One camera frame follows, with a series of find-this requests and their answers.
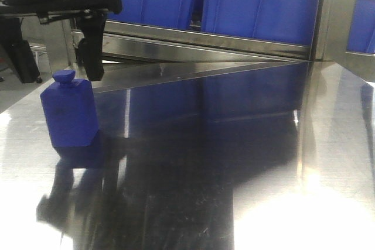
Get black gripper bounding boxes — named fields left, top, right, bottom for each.
left=1, top=0, right=122, bottom=83

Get stainless steel shelf frame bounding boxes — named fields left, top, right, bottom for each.
left=20, top=0, right=375, bottom=84

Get blue bin behind right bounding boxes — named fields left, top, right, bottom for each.
left=201, top=0, right=318, bottom=46

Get blue bottle part with cap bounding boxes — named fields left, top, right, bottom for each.
left=40, top=70, right=99, bottom=147

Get blue bin far right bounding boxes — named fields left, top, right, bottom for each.
left=347, top=0, right=374, bottom=54

